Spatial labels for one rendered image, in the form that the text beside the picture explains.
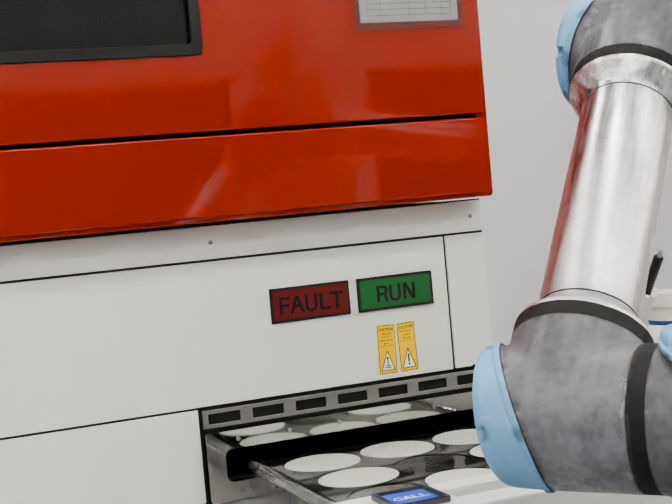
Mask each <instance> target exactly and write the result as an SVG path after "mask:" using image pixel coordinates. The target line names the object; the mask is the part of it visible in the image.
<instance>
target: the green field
mask: <svg viewBox="0 0 672 504"><path fill-rule="evenodd" d="M359 285H360V297H361V308H362V310H364V309H372V308H379V307H387V306H395V305H403V304H410V303H418V302H426V301H431V289H430V277H429V273H426V274H418V275H410V276H402V277H393V278H385V279H377V280H368V281H360V282H359Z"/></svg>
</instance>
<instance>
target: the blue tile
mask: <svg viewBox="0 0 672 504"><path fill-rule="evenodd" d="M381 497H383V498H385V499H387V500H389V501H391V502H393V503H396V504H402V503H408V502H413V501H418V500H423V499H428V498H433V497H438V495H435V494H433V493H431V492H428V491H426V490H424V489H416V490H411V491H406V492H400V493H395V494H390V495H385V496H381Z"/></svg>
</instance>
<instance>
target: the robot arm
mask: <svg viewBox="0 0 672 504"><path fill-rule="evenodd" d="M556 47H557V49H558V56H557V57H556V71H557V77H558V82H559V86H560V89H561V91H562V94H563V96H564V97H565V99H566V100H567V102H568V103H569V104H570V105H571V106H572V108H573V110H574V112H575V114H576V115H577V116H578V117H579V122H578V127H577V131H576V136H575V140H574V145H573V149H572V154H571V158H570V163H569V167H568V172H567V176H566V181H565V185H564V190H563V194H562V199H561V203H560V208H559V212H558V217H557V221H556V226H555V230H554V234H553V239H552V243H551V248H550V253H549V257H548V262H547V266H546V271H545V275H544V280H543V284H542V288H541V293H540V297H539V301H536V302H534V303H532V304H530V305H528V306H527V307H525V308H524V309H523V310H522V311H521V312H520V314H519V315H518V317H517V319H516V321H515V324H514V329H513V333H512V337H511V341H510V344H508V345H504V344H503V343H495V344H494V345H492V346H488V347H486V348H485V349H484V350H482V351H481V353H480V354H479V356H478V358H477V361H476V364H475V369H474V375H473V385H472V399H473V413H474V420H475V426H476V431H477V436H478V440H479V443H480V447H481V449H482V452H483V455H484V457H485V460H486V462H487V464H488V466H489V467H490V469H491V470H492V472H493V473H494V474H495V476H496V477H497V478H498V479H499V480H500V481H502V482H503V483H505V484H506V485H509V486H511V487H516V488H525V489H536V490H544V491H545V492H546V493H555V491H568V492H590V493H612V494H634V495H659V496H670V497H672V324H669V325H666V326H665V327H663V328H662V330H661V332H660V336H659V337H658V339H657V343H655V340H654V337H653V335H652V333H651V331H650V330H649V328H648V327H647V326H646V325H645V324H644V323H643V322H642V321H641V317H642V311H643V305H644V299H645V293H646V287H647V280H648V274H649V268H650V262H651V256H652V250H653V244H654V238H655V232H656V226H657V220H658V214H659V208H660V202H661V196H662V190H663V184H664V178H665V172H666V166H667V160H668V153H669V147H670V141H671V135H672V0H574V1H573V2H572V3H571V4H570V5H569V6H568V8H567V10H566V11H565V13H564V15H563V17H562V20H561V23H560V26H559V30H558V35H557V41H556Z"/></svg>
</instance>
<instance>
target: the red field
mask: <svg viewBox="0 0 672 504"><path fill-rule="evenodd" d="M272 295H273V306H274V317H275V321H279V320H287V319H294V318H302V317H310V316H318V315H325V314H333V313H341V312H349V310H348V299H347V287H346V283H343V284H335V285H327V286H318V287H310V288H302V289H293V290H285V291H277V292H272Z"/></svg>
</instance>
